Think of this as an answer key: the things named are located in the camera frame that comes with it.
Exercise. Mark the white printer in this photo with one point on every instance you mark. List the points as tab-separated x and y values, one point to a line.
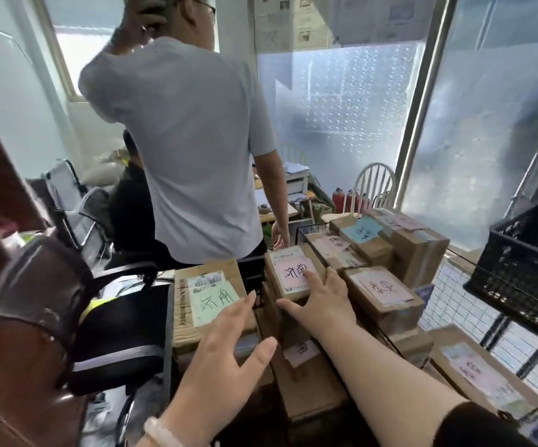
297	179

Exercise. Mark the grey mesh chair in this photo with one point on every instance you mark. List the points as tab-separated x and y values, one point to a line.
73	200

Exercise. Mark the tall cardboard box pink label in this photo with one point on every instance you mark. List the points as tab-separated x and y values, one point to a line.
329	249

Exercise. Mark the frosted glass partition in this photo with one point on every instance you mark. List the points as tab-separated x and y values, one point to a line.
474	134

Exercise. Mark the window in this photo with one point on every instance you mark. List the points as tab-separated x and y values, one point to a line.
83	46

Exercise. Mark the black office chair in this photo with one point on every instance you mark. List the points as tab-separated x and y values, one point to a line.
120	330

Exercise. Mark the pasted newspaper sheets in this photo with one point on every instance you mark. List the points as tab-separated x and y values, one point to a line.
366	18

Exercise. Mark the person's right hand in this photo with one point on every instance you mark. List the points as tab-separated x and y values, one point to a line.
325	311

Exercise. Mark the brown tape roll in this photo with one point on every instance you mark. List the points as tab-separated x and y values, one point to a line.
264	209

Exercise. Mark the wooden office desk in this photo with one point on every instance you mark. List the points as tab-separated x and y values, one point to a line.
264	200

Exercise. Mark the white wooden chair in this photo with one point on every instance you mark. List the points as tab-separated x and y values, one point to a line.
376	181
292	151

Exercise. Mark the person's right forearm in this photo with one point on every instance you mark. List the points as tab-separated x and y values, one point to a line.
390	381

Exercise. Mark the white blue box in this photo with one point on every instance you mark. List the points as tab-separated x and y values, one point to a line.
423	293

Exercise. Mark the red fire extinguisher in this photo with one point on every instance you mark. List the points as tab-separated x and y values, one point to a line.
355	202
339	202

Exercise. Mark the person's black sleeve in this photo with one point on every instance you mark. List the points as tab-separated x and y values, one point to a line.
478	428

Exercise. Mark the person's left hand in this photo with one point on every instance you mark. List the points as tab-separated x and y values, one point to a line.
218	377

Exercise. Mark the white-taped brown cardboard box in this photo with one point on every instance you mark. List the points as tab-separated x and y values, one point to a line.
213	297

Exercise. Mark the black metal stand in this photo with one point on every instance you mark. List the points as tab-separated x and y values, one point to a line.
497	330

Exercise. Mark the black plastic crate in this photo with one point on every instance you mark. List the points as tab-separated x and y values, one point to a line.
250	270
520	274

